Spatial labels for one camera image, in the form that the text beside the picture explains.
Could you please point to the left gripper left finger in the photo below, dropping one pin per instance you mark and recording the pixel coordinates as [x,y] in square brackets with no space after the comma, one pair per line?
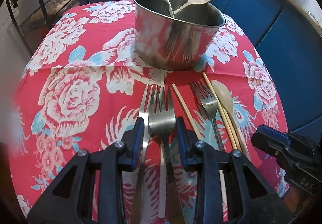
[68,199]

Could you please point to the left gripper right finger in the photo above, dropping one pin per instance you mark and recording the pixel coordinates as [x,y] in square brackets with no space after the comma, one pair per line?
[250,197]

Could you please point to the wooden chopstick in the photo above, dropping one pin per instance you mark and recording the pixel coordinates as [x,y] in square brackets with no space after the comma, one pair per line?
[186,111]
[211,88]
[232,128]

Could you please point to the beige plastic spoon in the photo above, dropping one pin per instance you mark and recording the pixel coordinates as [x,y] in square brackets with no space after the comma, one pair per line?
[226,100]

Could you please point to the steel fork slim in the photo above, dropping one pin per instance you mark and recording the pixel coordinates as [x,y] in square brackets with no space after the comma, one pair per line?
[137,203]

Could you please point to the steel fork wide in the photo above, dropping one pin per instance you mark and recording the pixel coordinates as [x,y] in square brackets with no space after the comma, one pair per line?
[173,212]

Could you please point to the white plastic chopstick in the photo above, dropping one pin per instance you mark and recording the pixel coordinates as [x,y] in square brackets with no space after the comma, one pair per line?
[162,166]

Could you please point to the blue kitchen cabinets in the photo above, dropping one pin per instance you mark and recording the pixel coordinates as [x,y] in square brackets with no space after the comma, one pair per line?
[291,49]

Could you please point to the person's right hand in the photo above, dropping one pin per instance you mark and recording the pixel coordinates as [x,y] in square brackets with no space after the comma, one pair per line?
[295,200]

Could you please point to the red floral tablecloth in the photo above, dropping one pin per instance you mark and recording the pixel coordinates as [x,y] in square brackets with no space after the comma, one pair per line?
[83,87]

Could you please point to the stainless steel pot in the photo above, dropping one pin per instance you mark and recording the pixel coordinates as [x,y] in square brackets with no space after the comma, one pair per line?
[174,44]

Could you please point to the egg tray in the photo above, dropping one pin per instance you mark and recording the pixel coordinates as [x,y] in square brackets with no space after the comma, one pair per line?
[52,7]

